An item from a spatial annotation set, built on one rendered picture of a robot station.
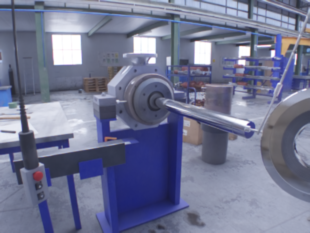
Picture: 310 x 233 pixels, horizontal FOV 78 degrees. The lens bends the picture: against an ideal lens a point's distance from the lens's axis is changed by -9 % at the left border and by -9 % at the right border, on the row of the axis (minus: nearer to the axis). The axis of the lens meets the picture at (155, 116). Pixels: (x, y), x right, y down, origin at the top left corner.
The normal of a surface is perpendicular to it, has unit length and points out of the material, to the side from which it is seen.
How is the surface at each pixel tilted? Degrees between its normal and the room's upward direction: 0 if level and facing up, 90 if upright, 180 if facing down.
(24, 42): 90
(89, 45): 90
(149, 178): 90
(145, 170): 90
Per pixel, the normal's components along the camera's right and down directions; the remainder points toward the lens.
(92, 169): 0.48, 0.21
